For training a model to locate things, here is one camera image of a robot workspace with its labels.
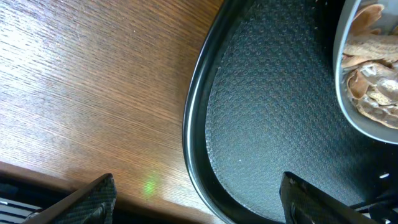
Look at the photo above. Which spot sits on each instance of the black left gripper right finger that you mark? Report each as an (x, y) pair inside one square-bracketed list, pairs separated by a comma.
[(304, 203)]

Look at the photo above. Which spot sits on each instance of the grey plate with food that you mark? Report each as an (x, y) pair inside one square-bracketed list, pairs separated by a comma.
[(346, 99)]

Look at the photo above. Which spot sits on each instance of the round black serving tray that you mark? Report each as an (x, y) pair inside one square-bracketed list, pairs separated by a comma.
[(262, 102)]

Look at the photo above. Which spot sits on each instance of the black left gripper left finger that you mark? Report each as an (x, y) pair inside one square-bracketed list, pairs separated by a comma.
[(92, 204)]

